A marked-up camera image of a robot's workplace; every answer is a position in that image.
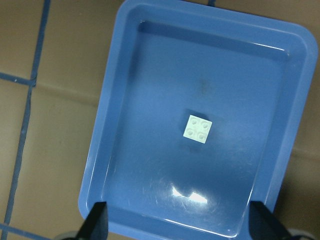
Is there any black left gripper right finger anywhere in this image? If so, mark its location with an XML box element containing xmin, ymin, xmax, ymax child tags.
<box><xmin>248</xmin><ymin>201</ymin><xmax>292</xmax><ymax>240</ymax></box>

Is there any white block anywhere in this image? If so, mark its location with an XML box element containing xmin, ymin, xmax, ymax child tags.
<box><xmin>183</xmin><ymin>115</ymin><xmax>212</xmax><ymax>144</ymax></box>

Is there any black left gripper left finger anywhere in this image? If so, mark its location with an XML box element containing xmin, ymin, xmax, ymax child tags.
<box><xmin>76</xmin><ymin>201</ymin><xmax>109</xmax><ymax>240</ymax></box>

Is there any blue plastic tray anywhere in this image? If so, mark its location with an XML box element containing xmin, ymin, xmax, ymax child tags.
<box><xmin>78</xmin><ymin>0</ymin><xmax>318</xmax><ymax>240</ymax></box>

